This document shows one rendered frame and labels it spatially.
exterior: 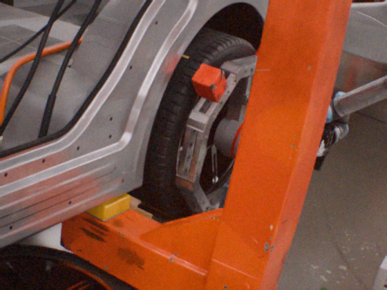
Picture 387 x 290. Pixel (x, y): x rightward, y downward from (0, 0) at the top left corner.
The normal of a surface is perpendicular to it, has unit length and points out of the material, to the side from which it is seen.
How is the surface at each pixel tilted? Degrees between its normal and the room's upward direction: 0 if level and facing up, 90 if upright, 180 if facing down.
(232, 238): 90
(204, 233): 90
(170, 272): 90
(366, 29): 96
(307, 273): 0
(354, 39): 106
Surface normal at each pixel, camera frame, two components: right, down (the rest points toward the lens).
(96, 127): 0.84, 0.34
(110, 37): -0.32, -0.34
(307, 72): -0.51, 0.22
